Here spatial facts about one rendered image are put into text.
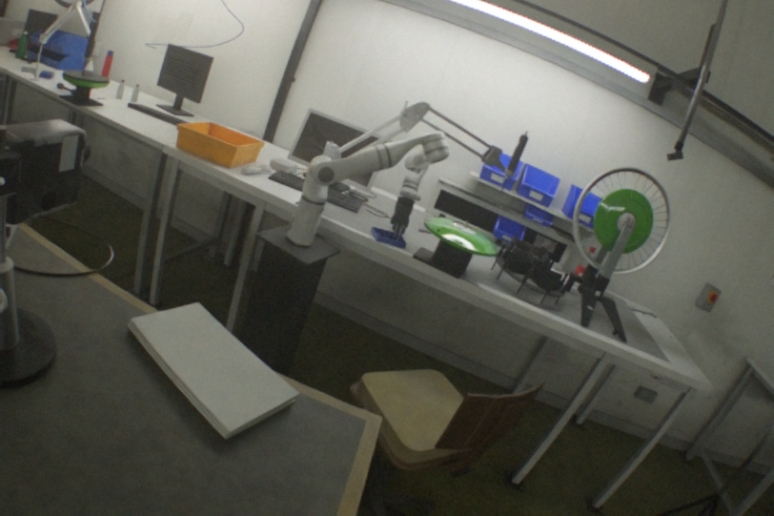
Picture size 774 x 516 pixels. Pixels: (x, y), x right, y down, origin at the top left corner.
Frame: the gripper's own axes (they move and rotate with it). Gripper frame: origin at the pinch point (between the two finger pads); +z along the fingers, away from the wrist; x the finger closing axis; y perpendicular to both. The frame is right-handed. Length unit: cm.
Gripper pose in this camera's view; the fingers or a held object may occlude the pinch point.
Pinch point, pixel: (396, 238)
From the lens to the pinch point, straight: 178.8
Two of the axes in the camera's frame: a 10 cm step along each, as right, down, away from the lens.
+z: -2.9, 9.4, -1.9
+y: -2.1, 1.3, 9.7
